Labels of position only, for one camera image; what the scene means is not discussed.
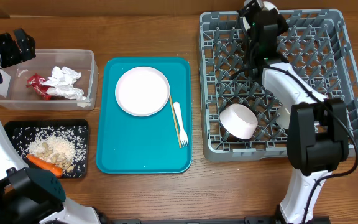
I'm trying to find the white tissue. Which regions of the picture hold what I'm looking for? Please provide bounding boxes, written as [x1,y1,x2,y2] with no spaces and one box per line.
[40,66,90,108]

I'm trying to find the grey dishwasher rack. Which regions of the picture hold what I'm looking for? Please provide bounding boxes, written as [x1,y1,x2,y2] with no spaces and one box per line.
[199,9,358,162]

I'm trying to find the pink small bowl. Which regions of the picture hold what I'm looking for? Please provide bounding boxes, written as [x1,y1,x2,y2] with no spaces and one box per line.
[219,103,258,139]

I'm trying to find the orange carrot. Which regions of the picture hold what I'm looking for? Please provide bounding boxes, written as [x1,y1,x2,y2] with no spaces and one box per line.
[27,154,64,177]

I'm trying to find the white plastic cup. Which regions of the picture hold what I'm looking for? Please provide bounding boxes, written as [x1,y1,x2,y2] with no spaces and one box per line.
[276,106,290,129]

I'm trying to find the wooden chopstick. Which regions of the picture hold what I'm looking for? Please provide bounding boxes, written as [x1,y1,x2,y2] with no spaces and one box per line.
[169,95,182,149]

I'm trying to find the large white plate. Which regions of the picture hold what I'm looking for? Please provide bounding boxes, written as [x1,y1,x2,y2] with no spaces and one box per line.
[115,67,170,117]

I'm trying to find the white bowl with food scraps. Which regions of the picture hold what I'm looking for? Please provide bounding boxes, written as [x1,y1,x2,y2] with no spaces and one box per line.
[242,0,278,30]

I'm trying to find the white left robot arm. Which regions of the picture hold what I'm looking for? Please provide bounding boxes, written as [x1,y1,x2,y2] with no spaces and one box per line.
[0,29,110,223]

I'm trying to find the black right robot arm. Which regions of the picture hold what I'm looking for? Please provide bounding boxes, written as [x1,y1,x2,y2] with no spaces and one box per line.
[237,0,355,223]

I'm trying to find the black food waste tray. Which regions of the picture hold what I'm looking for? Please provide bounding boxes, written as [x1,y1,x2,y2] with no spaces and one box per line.
[3,119,90,179]

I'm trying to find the red snack wrapper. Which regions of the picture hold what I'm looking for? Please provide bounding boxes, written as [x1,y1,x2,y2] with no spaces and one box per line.
[26,73,52,100]

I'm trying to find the clear plastic bin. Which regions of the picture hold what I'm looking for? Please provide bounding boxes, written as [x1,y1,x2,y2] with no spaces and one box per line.
[0,49,99,110]

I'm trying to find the pile of rice scraps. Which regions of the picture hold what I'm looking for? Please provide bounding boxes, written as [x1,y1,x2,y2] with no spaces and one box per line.
[11,126,88,178]

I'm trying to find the teal plastic tray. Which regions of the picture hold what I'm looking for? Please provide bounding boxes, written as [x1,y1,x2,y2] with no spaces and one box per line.
[96,57,192,174]

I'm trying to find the white plastic fork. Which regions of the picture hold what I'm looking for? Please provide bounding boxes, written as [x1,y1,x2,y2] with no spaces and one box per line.
[173,102,189,147]

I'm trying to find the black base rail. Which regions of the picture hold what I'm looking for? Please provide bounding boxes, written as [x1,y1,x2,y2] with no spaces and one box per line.
[104,215,332,224]

